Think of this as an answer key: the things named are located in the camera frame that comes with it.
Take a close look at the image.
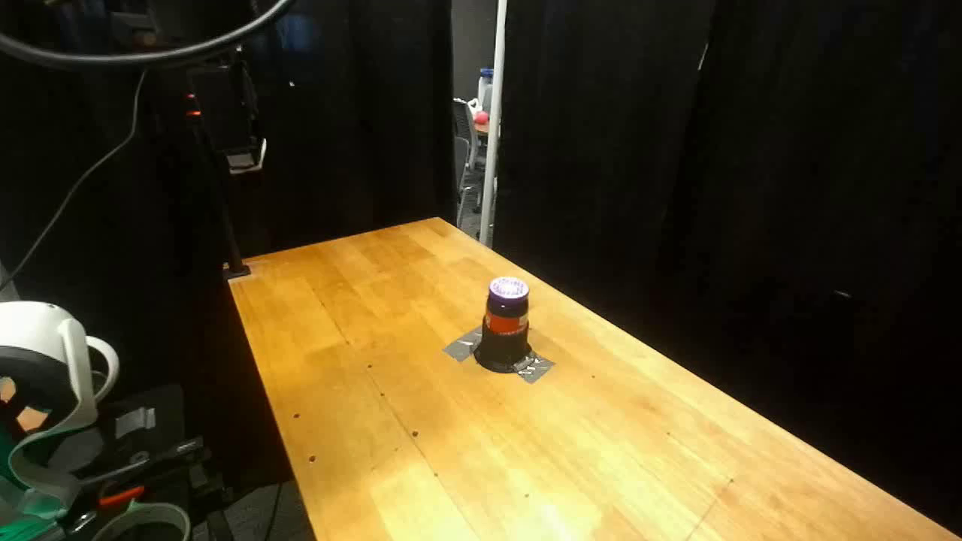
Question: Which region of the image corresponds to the grey tape strip on table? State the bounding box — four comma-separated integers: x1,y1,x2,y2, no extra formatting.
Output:
444,327,555,384

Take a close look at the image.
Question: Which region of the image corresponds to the orange handled tool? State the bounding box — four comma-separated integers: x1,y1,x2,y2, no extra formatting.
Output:
98,485,146,509

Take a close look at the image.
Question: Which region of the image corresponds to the black tripod stand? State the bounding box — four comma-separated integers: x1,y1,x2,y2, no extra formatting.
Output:
185,61,267,279

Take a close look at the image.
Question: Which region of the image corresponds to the grey hanging cable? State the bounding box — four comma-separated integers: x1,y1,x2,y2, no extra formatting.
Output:
6,66,155,282

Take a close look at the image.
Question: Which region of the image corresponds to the black curtain backdrop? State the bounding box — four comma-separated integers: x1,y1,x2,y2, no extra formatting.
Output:
500,0,962,524

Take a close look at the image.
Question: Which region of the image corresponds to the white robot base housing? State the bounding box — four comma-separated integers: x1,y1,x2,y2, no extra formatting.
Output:
0,301,122,494

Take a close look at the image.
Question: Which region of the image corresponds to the white vertical pole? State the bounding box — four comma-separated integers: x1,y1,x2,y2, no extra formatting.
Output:
480,0,513,248

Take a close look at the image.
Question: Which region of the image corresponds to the dark bottle with purple cap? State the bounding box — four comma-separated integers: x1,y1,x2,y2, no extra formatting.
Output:
476,276,534,372

